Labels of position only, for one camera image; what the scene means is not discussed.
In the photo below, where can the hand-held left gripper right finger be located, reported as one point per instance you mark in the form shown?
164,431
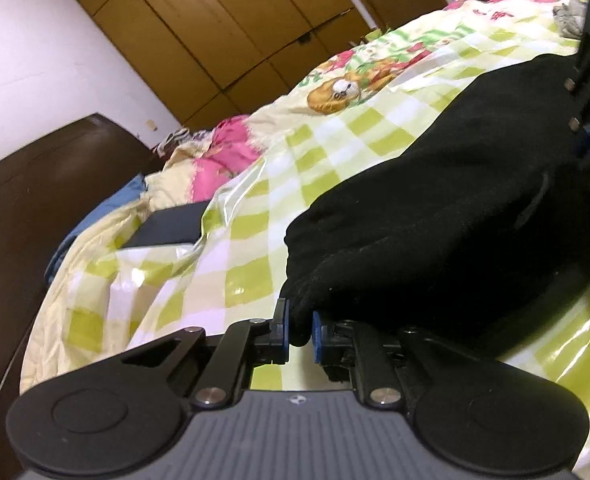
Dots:
318,337

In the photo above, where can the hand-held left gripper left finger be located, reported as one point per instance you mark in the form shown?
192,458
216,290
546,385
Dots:
285,327

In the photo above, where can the black pants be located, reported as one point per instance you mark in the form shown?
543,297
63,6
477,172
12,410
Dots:
425,200

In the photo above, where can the small grey cloth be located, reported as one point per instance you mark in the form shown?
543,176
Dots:
570,20

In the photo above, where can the green checkered plastic sheet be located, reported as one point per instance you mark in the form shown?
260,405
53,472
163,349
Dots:
255,200

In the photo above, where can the dark flat box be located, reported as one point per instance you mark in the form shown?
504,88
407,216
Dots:
167,225

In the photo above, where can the blue cloth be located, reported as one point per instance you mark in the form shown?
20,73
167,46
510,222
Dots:
110,215

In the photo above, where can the striped cloth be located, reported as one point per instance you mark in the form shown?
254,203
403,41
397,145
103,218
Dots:
182,141

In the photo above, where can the cartoon printed quilt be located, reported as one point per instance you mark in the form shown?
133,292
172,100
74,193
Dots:
275,110

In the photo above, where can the dark brown headboard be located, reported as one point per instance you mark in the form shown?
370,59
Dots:
20,240

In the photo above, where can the wooden wardrobe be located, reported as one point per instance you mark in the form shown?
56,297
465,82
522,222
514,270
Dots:
200,20

